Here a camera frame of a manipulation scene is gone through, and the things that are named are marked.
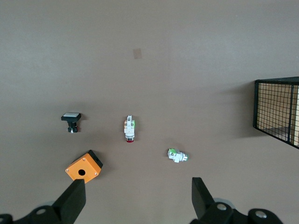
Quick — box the green pushbutton switch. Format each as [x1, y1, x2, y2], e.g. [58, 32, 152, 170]
[167, 148, 190, 164]

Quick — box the red pushbutton switch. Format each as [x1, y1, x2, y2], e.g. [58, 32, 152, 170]
[123, 115, 136, 143]

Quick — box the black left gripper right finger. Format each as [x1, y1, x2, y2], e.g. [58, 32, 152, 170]
[191, 177, 235, 224]

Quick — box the black wire basket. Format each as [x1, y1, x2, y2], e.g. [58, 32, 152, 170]
[253, 76, 299, 150]

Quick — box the orange button enclosure box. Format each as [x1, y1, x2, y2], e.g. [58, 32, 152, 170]
[64, 149, 104, 184]

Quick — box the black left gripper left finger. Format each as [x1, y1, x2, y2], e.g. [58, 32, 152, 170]
[28, 179, 86, 224]

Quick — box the black square white-top pushbutton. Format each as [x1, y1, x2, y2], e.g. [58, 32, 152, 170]
[61, 112, 82, 134]

